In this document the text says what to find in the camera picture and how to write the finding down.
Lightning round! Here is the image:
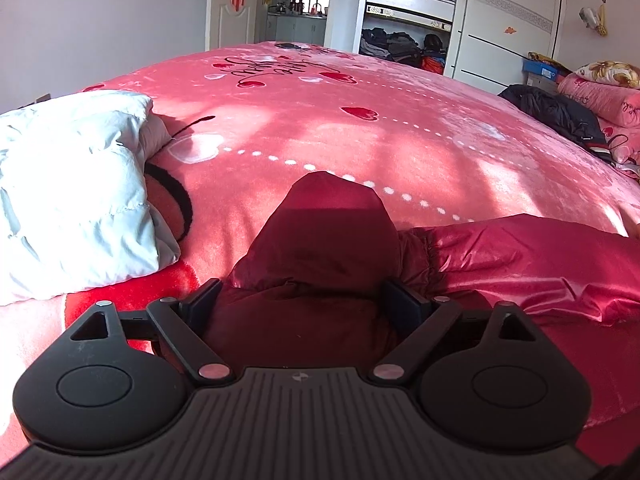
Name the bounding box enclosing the pale blue puffer jacket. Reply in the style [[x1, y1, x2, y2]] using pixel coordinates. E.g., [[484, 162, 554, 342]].
[[0, 90, 182, 306]]

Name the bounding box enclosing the kitchen cabinet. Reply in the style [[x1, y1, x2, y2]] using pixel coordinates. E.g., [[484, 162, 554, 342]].
[[265, 12, 328, 46]]

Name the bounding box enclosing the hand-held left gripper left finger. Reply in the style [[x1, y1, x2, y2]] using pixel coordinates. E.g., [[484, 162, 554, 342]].
[[69, 278, 237, 387]]

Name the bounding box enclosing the white wardrobe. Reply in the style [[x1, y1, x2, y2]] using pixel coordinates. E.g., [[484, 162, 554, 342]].
[[352, 0, 571, 81]]

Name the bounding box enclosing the blue box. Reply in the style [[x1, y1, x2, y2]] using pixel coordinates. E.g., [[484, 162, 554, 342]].
[[522, 58, 561, 82]]

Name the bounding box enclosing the pile of dark clothes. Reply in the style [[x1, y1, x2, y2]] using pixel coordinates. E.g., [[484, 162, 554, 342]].
[[359, 27, 448, 75]]

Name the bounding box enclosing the black jacket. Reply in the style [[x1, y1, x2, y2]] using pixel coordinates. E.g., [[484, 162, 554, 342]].
[[498, 85, 613, 161]]

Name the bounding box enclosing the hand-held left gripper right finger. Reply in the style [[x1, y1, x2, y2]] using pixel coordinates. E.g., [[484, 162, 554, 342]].
[[367, 279, 545, 386]]

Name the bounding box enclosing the red puffer jacket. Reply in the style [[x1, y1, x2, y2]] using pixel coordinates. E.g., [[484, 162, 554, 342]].
[[202, 170, 640, 368]]

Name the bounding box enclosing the folded pink quilt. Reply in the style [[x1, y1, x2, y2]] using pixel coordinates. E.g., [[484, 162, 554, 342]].
[[556, 72, 640, 163]]

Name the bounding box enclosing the pink heart blanket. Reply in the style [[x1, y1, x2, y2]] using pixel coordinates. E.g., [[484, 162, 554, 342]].
[[0, 40, 640, 441]]

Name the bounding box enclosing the white room door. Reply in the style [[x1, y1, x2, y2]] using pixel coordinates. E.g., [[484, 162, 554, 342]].
[[205, 0, 266, 52]]

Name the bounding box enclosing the floral pillow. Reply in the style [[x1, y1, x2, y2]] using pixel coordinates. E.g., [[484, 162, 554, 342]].
[[575, 61, 640, 90]]

